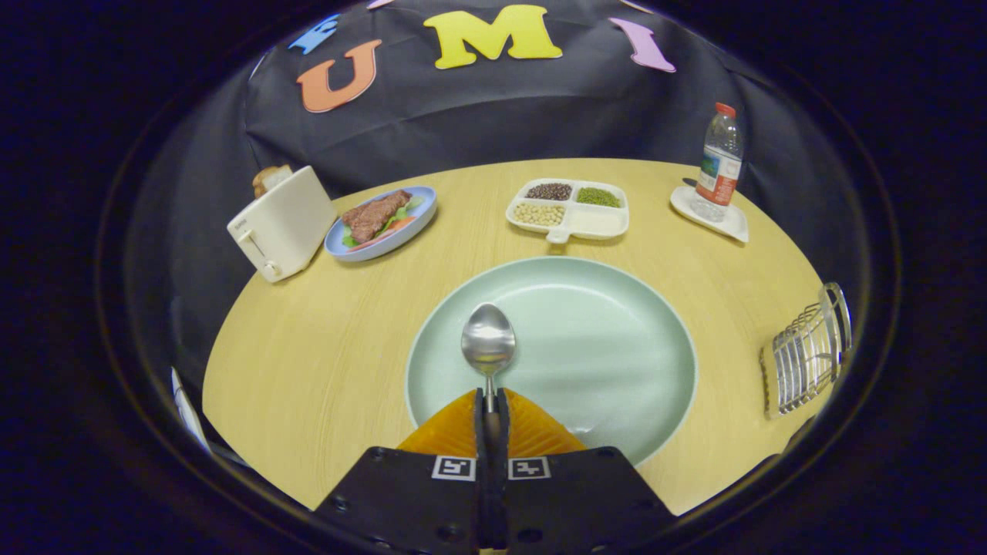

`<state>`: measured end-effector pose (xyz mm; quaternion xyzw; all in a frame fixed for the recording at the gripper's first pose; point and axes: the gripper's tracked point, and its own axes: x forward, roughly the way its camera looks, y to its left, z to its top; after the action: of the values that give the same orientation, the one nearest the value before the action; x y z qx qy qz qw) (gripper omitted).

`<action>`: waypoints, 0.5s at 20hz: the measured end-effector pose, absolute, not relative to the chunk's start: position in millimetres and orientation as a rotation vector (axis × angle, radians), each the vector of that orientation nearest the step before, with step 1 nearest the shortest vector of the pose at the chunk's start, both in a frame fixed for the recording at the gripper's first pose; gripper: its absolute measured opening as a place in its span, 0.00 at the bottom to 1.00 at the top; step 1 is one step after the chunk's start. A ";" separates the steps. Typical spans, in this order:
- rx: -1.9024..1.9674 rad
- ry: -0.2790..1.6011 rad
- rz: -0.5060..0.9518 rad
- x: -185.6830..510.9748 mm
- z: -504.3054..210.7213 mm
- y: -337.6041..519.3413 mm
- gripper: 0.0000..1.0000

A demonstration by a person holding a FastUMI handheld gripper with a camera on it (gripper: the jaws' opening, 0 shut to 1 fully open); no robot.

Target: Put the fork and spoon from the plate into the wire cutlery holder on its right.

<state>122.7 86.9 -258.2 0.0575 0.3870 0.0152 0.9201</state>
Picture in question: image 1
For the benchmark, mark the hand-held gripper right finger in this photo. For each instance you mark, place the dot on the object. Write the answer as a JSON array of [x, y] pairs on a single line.
[[503, 462]]

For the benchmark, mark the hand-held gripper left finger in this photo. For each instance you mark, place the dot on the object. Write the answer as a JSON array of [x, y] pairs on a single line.
[[479, 462]]

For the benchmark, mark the light green plate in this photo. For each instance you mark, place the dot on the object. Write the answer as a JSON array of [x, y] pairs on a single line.
[[586, 347]]

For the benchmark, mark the blue plate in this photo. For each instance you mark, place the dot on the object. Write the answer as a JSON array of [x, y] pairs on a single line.
[[370, 251]]

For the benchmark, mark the pile of yellow beans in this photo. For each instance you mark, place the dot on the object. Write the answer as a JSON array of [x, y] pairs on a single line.
[[539, 214]]

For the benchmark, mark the white divided tray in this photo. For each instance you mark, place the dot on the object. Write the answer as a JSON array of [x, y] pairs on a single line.
[[597, 222]]

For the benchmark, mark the brown meat slice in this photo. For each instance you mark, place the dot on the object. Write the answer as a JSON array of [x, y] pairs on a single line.
[[374, 216]]

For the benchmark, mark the pile of brown beans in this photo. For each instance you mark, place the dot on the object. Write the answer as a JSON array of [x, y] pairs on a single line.
[[549, 191]]

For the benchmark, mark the pile of green beans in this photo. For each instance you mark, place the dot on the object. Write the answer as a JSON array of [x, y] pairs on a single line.
[[597, 197]]

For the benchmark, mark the white toaster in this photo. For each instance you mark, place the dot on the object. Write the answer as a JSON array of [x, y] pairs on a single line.
[[281, 223]]

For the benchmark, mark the white square coaster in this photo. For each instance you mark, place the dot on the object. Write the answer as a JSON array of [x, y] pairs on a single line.
[[729, 226]]

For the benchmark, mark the black backdrop cloth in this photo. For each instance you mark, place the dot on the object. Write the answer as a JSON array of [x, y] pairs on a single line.
[[501, 116]]

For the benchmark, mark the toasted bread slice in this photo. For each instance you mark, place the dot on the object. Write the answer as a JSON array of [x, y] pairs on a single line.
[[270, 179]]

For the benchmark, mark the clear red capped water bottle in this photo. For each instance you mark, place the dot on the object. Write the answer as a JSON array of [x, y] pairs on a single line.
[[719, 169]]

